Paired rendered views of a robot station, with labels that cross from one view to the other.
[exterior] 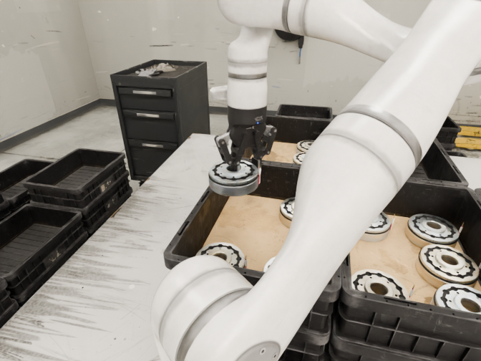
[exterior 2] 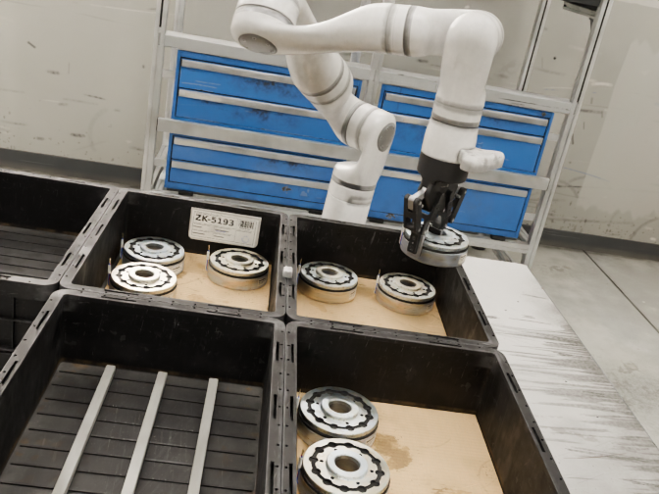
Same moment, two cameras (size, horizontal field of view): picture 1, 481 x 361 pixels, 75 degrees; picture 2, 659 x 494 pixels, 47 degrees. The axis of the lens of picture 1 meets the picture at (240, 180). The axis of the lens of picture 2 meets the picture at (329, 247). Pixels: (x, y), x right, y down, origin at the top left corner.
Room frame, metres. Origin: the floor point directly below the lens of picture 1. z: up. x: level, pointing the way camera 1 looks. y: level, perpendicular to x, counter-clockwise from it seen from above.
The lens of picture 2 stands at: (1.56, -0.54, 1.42)
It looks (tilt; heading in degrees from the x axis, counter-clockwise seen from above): 22 degrees down; 159
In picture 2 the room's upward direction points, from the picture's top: 11 degrees clockwise
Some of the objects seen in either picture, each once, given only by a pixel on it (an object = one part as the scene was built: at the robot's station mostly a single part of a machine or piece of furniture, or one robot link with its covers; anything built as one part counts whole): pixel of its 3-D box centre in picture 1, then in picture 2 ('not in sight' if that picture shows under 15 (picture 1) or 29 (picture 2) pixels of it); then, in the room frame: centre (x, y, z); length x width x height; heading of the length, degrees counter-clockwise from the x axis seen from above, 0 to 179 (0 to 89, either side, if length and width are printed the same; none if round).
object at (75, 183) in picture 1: (89, 203); not in sight; (1.38, 0.81, 0.37); 0.40 x 0.30 x 0.45; 167
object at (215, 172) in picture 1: (233, 171); (436, 235); (0.57, 0.01, 1.00); 0.10 x 0.10 x 0.01
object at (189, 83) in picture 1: (169, 128); not in sight; (2.29, 0.54, 0.45); 0.60 x 0.45 x 0.90; 167
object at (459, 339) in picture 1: (412, 253); (187, 279); (0.47, -0.35, 0.87); 0.40 x 0.30 x 0.11; 165
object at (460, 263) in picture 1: (449, 261); (144, 274); (0.46, -0.41, 0.86); 0.05 x 0.05 x 0.01
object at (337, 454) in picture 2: not in sight; (346, 465); (0.92, -0.22, 0.86); 0.05 x 0.05 x 0.01
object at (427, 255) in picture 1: (448, 262); (143, 277); (0.46, -0.41, 0.86); 0.10 x 0.10 x 0.01
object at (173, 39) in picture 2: not in sight; (373, 73); (-1.29, 0.60, 0.91); 1.70 x 0.10 x 0.05; 77
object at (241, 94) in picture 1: (242, 84); (462, 138); (0.60, 0.00, 1.17); 0.11 x 0.09 x 0.06; 31
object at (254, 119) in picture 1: (246, 124); (439, 180); (0.59, -0.01, 1.10); 0.08 x 0.08 x 0.09
